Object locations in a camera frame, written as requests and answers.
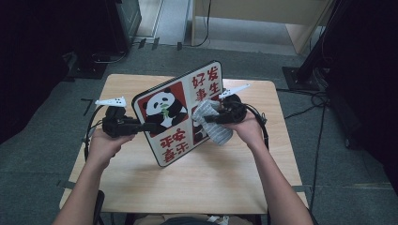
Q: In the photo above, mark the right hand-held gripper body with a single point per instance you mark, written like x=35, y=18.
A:
x=234, y=111

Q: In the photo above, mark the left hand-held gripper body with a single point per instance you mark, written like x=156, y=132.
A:
x=115, y=126

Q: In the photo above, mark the grey striped cloth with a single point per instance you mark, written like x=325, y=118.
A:
x=216, y=134

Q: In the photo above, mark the panda print board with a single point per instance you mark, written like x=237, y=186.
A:
x=175, y=143

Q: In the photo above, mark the person's right hand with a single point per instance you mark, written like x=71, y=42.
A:
x=250, y=131

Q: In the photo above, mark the person's left hand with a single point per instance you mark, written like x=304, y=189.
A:
x=101, y=148

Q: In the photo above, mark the black stand base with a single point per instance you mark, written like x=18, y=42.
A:
x=84, y=70

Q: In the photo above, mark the black metal stand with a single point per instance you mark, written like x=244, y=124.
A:
x=302, y=78

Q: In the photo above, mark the grey floor tape strip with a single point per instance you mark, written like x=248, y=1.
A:
x=303, y=188
x=65, y=183

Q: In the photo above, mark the black chair armrest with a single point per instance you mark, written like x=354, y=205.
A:
x=99, y=206

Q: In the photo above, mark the small black floor strip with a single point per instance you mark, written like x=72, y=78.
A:
x=142, y=43

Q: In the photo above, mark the light wooden cabinet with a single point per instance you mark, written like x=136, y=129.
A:
x=250, y=9

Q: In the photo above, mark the person's dark clothing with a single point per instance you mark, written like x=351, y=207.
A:
x=187, y=222

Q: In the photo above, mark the dark curtain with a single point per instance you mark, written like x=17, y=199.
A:
x=31, y=62
x=375, y=93

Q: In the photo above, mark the black computer case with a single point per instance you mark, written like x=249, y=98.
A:
x=128, y=15

